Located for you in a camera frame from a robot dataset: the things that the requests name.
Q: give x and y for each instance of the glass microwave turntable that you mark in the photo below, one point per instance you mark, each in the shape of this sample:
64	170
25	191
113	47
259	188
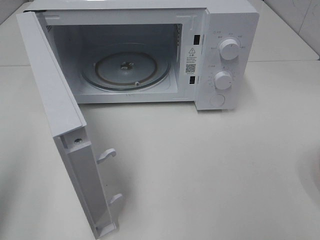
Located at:
125	67

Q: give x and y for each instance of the white warning label sticker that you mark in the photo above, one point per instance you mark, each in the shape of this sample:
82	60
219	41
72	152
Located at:
191	59

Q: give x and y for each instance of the white microwave oven body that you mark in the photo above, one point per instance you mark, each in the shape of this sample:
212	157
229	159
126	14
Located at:
80	26

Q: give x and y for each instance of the white microwave door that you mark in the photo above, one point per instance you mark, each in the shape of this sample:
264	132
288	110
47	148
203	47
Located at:
68	128

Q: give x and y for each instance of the round white door-release button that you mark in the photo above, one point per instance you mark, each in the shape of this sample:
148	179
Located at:
217	100

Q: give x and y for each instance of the white microwave knob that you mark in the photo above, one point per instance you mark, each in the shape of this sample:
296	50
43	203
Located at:
222	80
229	48

